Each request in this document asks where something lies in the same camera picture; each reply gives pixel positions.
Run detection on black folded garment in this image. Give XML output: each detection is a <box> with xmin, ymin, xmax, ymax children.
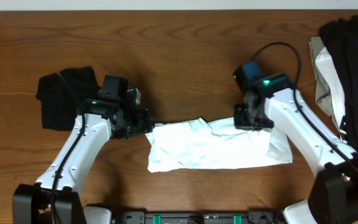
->
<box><xmin>35</xmin><ymin>66</ymin><xmax>100</xmax><ymax>131</ymax></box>

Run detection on white garment in pile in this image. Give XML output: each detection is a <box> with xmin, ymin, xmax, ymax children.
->
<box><xmin>316</xmin><ymin>46</ymin><xmax>345</xmax><ymax>133</ymax></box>

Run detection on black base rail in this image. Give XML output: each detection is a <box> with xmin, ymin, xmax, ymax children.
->
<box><xmin>111</xmin><ymin>210</ymin><xmax>286</xmax><ymax>224</ymax></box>

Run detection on grey folded garment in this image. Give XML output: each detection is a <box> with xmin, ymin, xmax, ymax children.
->
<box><xmin>309</xmin><ymin>37</ymin><xmax>337</xmax><ymax>126</ymax></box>

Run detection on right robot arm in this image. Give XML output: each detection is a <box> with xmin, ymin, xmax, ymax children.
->
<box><xmin>234</xmin><ymin>73</ymin><xmax>358</xmax><ymax>223</ymax></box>

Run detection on white printed t-shirt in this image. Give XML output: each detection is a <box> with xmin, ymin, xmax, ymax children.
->
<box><xmin>146</xmin><ymin>118</ymin><xmax>293</xmax><ymax>173</ymax></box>

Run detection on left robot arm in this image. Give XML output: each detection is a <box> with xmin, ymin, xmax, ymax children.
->
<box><xmin>12</xmin><ymin>99</ymin><xmax>154</xmax><ymax>223</ymax></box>

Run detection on black garment on pile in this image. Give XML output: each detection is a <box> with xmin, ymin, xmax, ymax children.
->
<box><xmin>319</xmin><ymin>15</ymin><xmax>358</xmax><ymax>152</ymax></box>

